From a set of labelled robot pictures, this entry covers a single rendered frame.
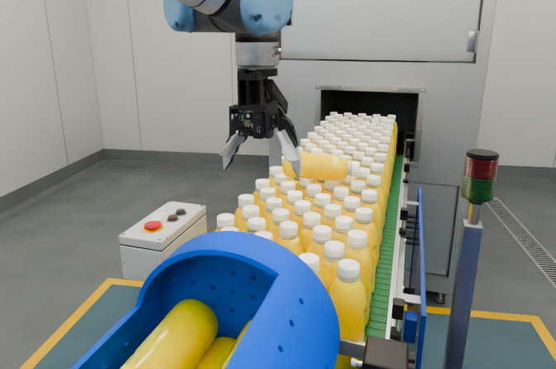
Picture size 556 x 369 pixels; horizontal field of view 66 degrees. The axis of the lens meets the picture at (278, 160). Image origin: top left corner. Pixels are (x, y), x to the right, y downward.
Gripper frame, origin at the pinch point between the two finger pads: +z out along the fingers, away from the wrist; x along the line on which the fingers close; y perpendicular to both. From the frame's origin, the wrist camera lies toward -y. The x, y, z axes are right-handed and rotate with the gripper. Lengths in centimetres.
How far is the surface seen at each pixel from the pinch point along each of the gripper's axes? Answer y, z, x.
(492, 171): -17.4, 1.0, 43.3
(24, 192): -213, 114, -306
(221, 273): 25.0, 7.1, 2.3
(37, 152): -240, 84, -311
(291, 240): -5.1, 16.1, 4.6
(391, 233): -52, 34, 24
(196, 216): -7.3, 14.5, -18.7
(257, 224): -4.8, 13.4, -2.8
